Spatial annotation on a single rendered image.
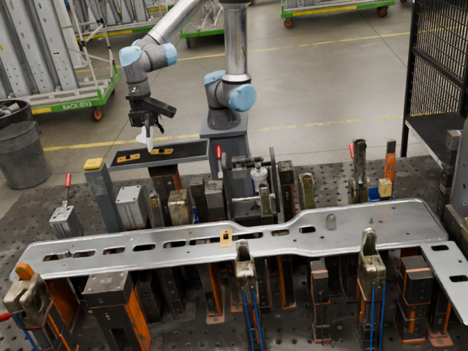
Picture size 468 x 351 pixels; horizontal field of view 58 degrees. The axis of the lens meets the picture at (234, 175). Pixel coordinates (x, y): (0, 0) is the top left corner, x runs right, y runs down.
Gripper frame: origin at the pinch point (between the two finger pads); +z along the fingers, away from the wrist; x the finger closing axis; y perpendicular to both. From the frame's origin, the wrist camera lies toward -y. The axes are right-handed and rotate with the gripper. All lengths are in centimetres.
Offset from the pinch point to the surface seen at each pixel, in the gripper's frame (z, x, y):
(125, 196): 9.1, 21.3, 7.1
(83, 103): 94, -285, 213
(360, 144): -2, 9, -72
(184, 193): 12.1, 16.0, -12.1
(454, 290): 20, 49, -93
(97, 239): 20.1, 31.7, 16.3
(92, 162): 4.1, 6.3, 25.7
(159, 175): 11.2, 5.3, 0.5
